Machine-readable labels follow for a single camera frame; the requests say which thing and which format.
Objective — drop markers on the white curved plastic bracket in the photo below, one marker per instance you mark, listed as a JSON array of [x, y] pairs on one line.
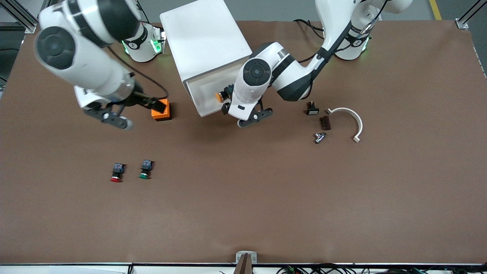
[[360, 125]]

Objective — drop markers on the red push button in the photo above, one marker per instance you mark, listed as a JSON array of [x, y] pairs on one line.
[[117, 171]]

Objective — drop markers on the brown terminal block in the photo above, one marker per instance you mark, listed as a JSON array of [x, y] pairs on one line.
[[327, 123]]

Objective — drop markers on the silver metal connector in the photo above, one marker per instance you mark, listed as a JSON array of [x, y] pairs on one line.
[[319, 137]]

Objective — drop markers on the aluminium frame profile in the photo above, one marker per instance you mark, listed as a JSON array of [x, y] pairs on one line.
[[462, 24], [28, 27]]

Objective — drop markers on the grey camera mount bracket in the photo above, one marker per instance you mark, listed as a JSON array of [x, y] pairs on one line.
[[246, 262]]

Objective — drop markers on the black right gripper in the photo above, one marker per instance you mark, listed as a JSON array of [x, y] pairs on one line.
[[141, 99]]

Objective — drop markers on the black white switch module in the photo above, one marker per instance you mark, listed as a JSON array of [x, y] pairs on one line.
[[312, 110]]

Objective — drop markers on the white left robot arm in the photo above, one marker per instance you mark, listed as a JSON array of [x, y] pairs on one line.
[[289, 76]]

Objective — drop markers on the orange button enclosure box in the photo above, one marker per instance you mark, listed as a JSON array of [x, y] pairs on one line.
[[161, 116]]

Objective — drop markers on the yellow push button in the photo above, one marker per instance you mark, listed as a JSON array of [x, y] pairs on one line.
[[220, 97]]

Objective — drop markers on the green push button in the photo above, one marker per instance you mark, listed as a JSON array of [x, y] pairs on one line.
[[145, 167]]

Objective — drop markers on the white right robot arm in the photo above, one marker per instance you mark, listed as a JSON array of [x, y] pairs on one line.
[[87, 68]]

